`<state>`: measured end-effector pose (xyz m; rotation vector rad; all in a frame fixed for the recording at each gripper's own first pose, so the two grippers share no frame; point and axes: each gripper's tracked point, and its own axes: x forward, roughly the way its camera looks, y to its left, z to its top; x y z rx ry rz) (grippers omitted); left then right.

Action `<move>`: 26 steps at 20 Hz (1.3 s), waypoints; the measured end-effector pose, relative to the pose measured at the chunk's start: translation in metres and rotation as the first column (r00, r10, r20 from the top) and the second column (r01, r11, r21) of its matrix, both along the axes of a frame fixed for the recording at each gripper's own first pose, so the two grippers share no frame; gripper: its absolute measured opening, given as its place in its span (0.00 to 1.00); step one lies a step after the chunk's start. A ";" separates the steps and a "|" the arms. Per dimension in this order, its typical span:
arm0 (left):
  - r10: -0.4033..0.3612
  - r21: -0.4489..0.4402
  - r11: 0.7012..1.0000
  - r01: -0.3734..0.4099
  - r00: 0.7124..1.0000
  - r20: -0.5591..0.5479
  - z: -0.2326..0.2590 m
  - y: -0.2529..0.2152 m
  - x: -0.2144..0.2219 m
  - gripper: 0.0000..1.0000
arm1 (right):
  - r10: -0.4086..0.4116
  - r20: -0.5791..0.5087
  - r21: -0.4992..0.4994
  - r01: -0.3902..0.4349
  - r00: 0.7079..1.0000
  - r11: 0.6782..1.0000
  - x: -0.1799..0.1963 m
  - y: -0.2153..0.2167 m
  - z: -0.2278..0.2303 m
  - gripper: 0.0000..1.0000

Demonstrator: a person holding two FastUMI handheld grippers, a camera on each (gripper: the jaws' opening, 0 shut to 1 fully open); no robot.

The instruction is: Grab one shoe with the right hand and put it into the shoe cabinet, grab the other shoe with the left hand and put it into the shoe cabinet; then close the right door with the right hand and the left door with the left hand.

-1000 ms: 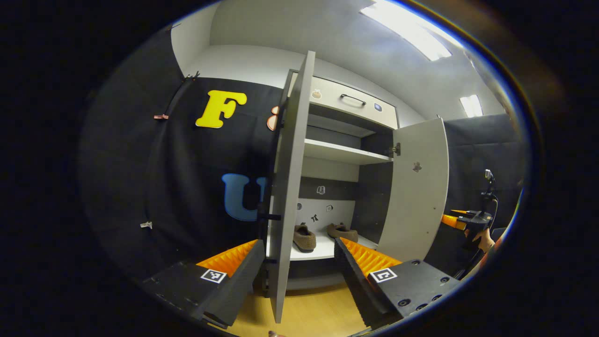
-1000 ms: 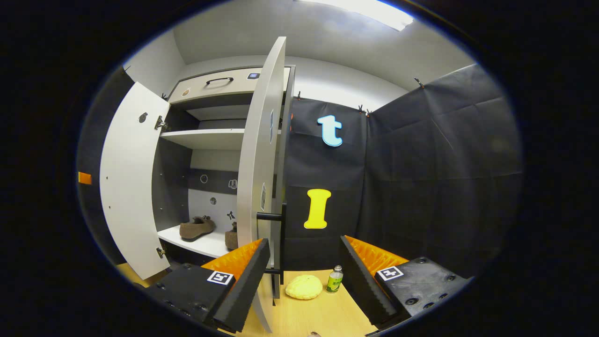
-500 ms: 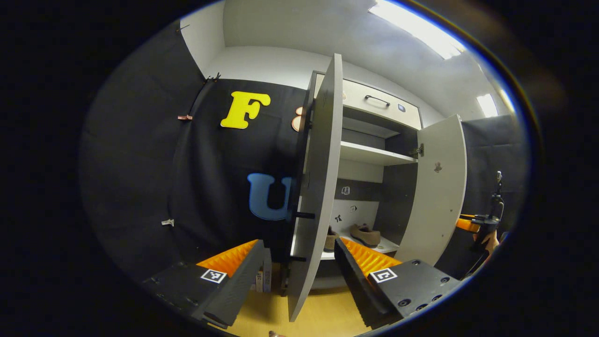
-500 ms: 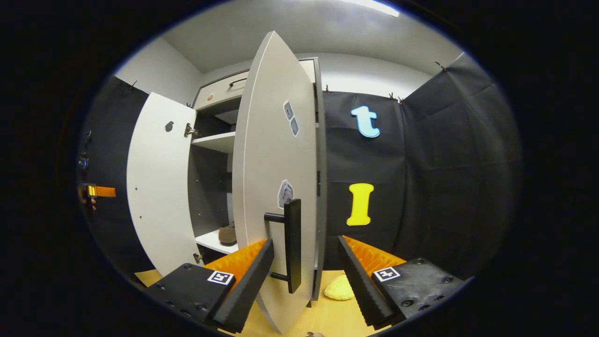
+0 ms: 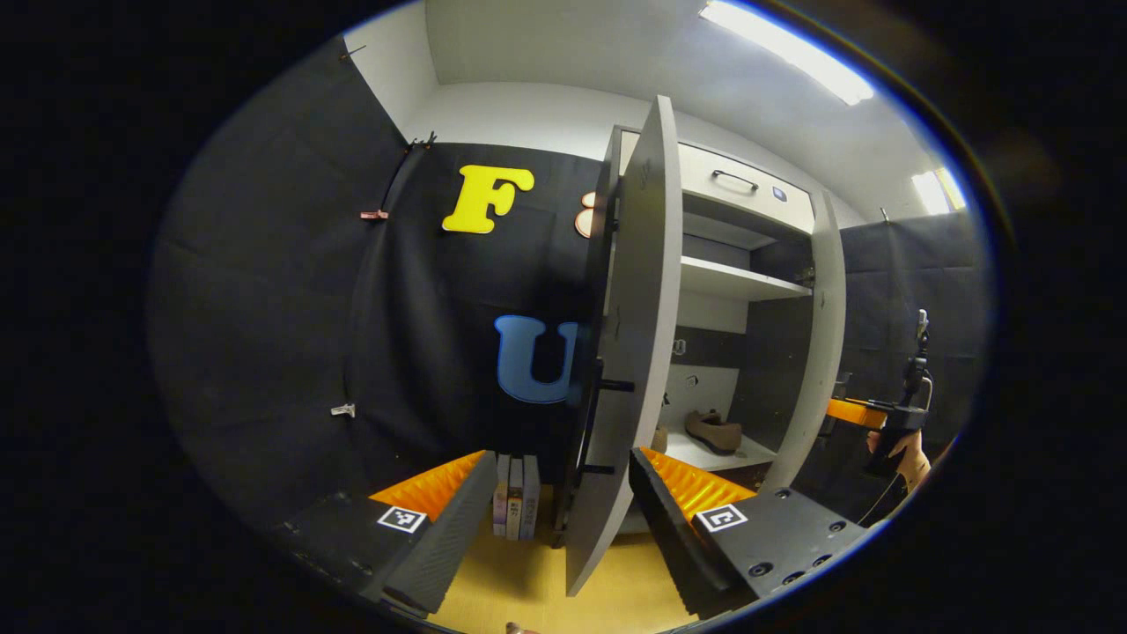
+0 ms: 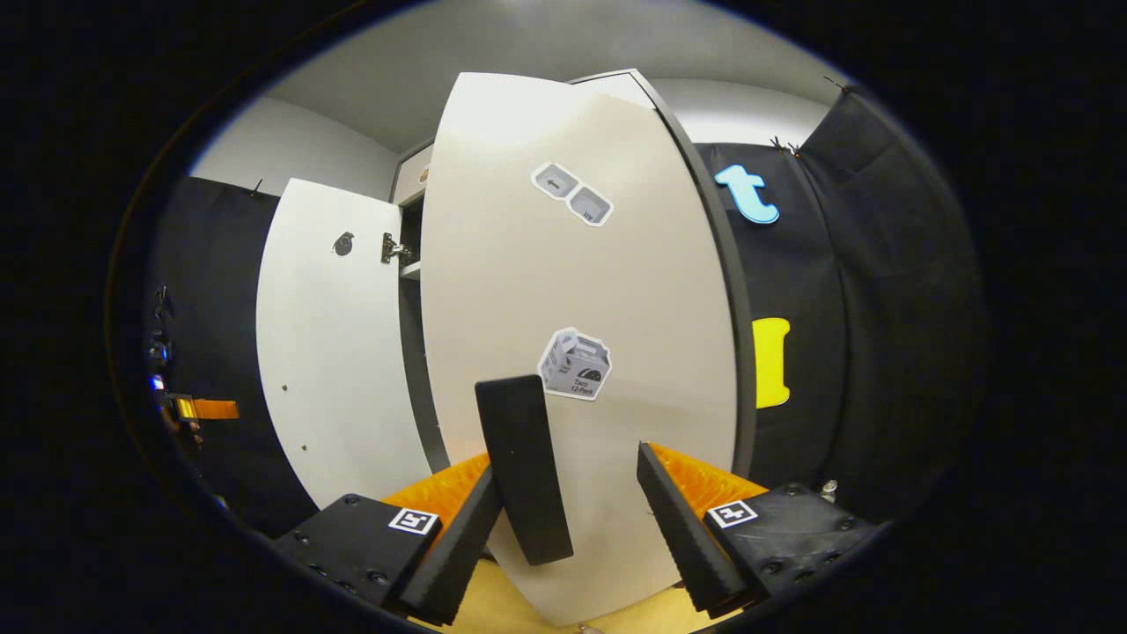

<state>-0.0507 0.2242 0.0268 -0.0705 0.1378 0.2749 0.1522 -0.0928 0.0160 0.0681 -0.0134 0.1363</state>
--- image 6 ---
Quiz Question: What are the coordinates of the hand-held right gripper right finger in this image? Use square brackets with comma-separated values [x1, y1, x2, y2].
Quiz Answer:
[636, 442, 881, 617]

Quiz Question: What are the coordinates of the black door handle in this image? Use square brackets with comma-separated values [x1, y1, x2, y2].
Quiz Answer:
[475, 374, 575, 566]

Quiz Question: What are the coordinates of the black backdrop cloth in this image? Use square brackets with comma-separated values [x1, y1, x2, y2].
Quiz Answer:
[145, 176, 320, 538]
[694, 88, 989, 522]

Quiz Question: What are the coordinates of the white shoe cabinet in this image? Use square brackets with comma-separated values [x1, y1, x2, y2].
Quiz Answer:
[255, 69, 760, 628]

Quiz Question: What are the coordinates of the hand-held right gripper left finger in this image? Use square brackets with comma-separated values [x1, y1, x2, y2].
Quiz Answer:
[273, 453, 505, 628]

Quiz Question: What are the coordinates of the white shoe cabinet door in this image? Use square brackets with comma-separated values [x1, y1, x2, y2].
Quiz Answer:
[421, 70, 740, 628]
[255, 178, 434, 510]

